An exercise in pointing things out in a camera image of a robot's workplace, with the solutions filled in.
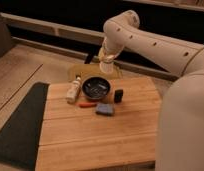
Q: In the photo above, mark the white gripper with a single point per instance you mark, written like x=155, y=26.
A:
x=104, y=57

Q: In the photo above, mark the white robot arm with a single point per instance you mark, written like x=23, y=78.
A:
x=180, y=130

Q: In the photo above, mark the black eraser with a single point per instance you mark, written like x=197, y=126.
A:
x=118, y=95

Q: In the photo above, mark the yellow cloth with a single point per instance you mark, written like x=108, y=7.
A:
x=90, y=70

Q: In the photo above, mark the black bowl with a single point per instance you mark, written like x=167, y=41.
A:
x=95, y=88

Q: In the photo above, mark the white bottle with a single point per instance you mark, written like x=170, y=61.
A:
x=74, y=90

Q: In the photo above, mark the blue sponge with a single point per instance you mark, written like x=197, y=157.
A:
x=105, y=109

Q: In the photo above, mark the dark floor mat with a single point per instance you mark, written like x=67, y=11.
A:
x=19, y=137

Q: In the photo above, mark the white window rail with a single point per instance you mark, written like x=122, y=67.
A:
x=61, y=31

